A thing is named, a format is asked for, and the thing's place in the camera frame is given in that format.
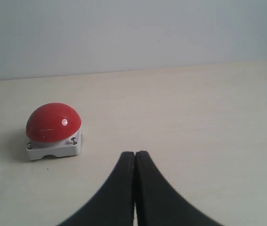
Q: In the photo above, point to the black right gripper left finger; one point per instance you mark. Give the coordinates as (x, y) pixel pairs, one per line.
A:
(113, 203)

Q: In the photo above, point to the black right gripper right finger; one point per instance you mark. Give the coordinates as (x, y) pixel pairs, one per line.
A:
(158, 203)

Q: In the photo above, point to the red dome push button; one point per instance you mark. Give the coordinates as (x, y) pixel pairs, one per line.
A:
(54, 129)

